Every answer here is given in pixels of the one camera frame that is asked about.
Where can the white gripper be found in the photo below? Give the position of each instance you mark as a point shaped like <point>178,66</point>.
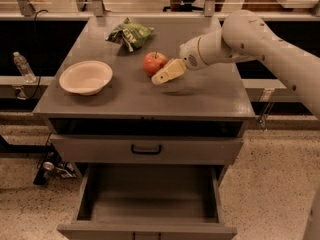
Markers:
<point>189,55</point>

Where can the green chip bag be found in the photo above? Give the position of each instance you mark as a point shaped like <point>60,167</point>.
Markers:
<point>131,34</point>

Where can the grey middle drawer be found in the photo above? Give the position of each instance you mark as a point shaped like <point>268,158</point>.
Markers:
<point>175,150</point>

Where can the white paper bowl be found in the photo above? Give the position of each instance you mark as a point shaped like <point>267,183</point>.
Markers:
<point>86,78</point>

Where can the black drawer handle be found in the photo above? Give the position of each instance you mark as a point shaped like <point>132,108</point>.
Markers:
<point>146,150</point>

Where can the grey drawer cabinet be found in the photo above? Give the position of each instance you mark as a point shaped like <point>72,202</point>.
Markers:
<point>212,94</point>

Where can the black device on floor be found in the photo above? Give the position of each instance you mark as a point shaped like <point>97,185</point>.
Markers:
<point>53,166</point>

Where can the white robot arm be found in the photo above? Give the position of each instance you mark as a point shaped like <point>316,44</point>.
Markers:
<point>245,36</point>

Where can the grey open bottom drawer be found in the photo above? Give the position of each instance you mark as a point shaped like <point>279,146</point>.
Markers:
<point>148,202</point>

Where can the clear plastic water bottle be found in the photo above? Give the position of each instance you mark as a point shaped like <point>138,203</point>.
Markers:
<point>24,67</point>

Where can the red apple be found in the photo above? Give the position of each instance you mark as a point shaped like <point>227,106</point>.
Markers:
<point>153,62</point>

